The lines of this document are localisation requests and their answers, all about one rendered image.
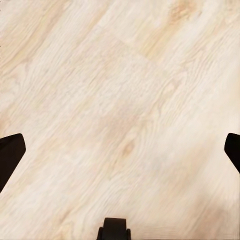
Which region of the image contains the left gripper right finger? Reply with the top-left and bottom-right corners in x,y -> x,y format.
224,132 -> 240,173

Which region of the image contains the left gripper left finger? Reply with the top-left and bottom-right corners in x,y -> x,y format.
0,133 -> 26,193

